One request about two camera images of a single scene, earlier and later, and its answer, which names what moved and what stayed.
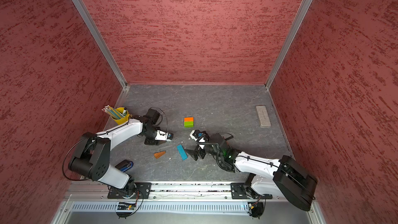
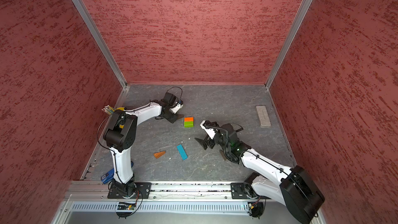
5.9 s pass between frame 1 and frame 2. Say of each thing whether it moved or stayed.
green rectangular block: stayed
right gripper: moved
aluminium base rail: stayed
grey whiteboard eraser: stayed
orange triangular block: stayed
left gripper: moved
